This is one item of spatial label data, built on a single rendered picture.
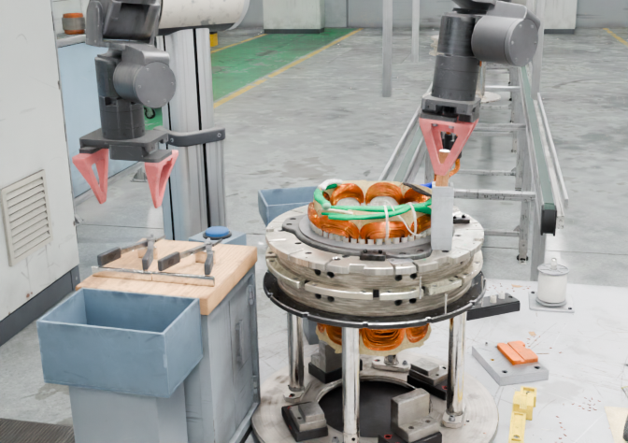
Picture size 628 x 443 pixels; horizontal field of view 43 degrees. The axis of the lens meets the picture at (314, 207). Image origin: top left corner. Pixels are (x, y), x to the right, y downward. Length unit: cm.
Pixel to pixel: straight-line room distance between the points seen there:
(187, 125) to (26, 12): 215
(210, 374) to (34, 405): 201
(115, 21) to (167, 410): 49
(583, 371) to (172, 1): 95
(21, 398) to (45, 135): 117
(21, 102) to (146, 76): 254
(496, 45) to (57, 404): 235
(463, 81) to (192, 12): 58
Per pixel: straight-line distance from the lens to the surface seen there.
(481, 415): 131
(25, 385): 321
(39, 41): 367
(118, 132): 109
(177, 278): 110
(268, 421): 128
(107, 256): 115
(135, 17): 107
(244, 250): 121
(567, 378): 148
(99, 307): 112
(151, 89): 101
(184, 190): 152
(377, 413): 133
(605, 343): 162
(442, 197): 109
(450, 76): 105
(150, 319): 109
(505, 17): 102
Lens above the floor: 148
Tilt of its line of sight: 17 degrees down
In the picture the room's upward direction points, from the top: 1 degrees counter-clockwise
